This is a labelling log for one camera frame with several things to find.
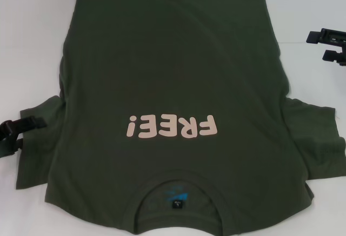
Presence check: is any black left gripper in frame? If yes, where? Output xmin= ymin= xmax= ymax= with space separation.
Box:
xmin=0 ymin=116 xmax=48 ymax=159

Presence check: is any dark green FREE t-shirt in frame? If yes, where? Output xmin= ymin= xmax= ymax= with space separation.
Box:
xmin=15 ymin=0 xmax=346 ymax=236

